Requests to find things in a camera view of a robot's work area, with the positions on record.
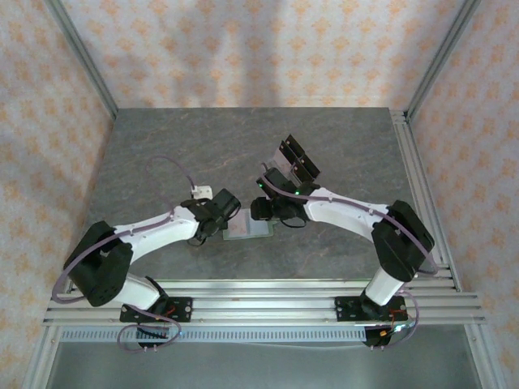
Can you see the aluminum extrusion table rail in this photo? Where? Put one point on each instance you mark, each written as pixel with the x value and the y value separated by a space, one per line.
pixel 417 190

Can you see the aluminum frame post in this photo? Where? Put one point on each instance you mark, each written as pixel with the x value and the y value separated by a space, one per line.
pixel 85 61
pixel 440 56
pixel 40 356
pixel 484 356

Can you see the pale green card holder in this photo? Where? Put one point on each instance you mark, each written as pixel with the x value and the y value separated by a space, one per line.
pixel 259 229

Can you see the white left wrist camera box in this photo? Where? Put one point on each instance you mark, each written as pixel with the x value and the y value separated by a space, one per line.
pixel 202 191

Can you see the orange patterned backdrop cloth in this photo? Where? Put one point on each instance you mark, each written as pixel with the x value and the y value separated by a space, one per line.
pixel 259 40

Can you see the pink patterned credit card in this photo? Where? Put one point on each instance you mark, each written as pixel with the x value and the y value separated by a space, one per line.
pixel 239 225

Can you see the aluminum extrusion mounting rail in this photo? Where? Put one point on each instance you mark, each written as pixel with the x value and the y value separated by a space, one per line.
pixel 263 302

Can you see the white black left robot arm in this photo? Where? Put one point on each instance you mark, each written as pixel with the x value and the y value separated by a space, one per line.
pixel 162 233

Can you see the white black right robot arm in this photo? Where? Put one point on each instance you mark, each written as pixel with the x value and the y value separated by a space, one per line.
pixel 340 215

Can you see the grey metal panel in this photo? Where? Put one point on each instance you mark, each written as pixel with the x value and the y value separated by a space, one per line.
pixel 263 366

